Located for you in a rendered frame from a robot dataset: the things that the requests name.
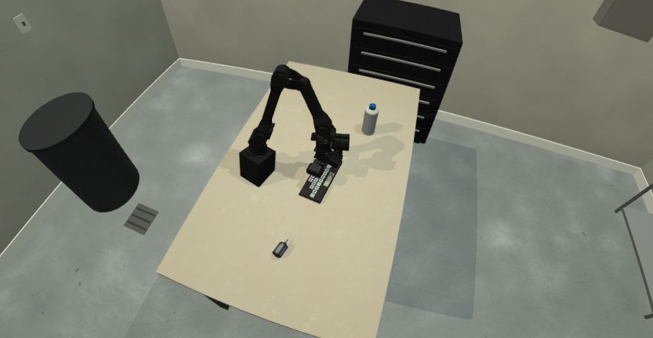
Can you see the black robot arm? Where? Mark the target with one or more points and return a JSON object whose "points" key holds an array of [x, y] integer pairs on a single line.
{"points": [[325, 131]]}

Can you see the grey bottle with blue cap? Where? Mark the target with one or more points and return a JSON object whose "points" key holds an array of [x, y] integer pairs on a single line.
{"points": [[370, 119]]}

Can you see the dark grey keyboard case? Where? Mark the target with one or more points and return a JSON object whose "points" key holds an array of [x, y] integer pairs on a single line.
{"points": [[315, 188]]}

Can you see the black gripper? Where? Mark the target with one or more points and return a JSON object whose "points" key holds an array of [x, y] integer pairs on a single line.
{"points": [[317, 167]]}

